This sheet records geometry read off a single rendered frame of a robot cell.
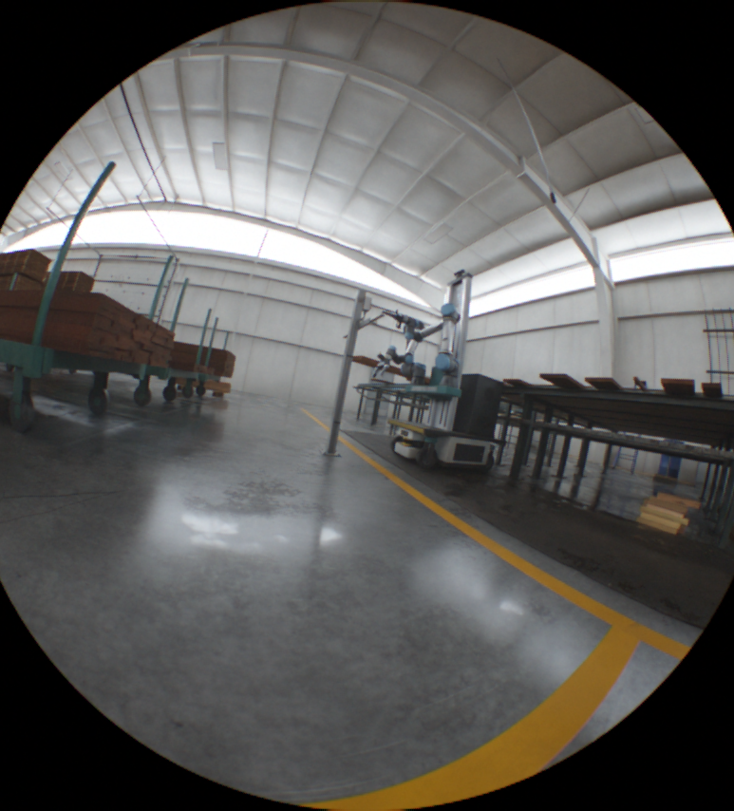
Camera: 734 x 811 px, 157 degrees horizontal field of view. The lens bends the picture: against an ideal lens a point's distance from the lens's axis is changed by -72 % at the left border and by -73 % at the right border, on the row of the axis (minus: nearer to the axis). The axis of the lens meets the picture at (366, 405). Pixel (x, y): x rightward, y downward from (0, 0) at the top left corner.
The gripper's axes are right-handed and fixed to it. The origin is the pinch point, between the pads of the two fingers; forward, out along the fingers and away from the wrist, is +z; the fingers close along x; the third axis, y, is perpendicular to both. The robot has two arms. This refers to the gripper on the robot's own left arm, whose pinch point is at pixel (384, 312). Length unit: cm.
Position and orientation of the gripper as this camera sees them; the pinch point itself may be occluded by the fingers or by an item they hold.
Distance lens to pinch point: 221.5
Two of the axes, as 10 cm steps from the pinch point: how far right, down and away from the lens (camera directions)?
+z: -9.2, -1.7, -3.5
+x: 2.2, 5.2, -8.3
